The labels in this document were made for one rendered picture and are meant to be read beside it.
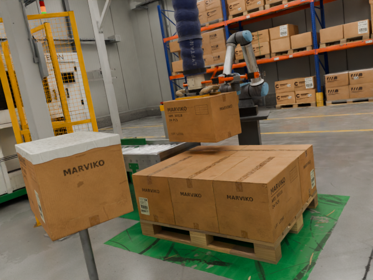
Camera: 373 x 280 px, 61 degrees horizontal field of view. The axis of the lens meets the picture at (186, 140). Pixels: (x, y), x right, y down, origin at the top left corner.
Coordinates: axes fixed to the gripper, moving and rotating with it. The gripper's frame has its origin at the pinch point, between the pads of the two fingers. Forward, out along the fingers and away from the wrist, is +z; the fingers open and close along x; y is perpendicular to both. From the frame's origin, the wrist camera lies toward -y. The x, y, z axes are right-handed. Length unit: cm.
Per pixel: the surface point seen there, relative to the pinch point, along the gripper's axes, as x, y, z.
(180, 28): 51, 27, 11
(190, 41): 37.8, 21.2, 7.9
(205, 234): -108, -18, 82
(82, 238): -72, 4, 164
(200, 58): 22.0, 17.6, 0.2
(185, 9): 66, 21, 8
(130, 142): -61, 155, -20
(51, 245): -119, 119, 126
